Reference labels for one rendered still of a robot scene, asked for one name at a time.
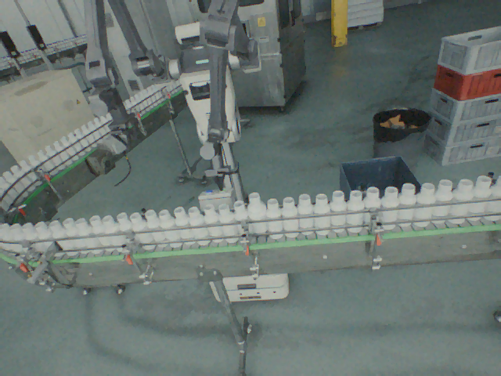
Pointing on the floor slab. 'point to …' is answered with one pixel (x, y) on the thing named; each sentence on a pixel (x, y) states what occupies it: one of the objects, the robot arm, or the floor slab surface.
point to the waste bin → (411, 150)
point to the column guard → (339, 23)
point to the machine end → (268, 50)
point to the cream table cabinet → (41, 112)
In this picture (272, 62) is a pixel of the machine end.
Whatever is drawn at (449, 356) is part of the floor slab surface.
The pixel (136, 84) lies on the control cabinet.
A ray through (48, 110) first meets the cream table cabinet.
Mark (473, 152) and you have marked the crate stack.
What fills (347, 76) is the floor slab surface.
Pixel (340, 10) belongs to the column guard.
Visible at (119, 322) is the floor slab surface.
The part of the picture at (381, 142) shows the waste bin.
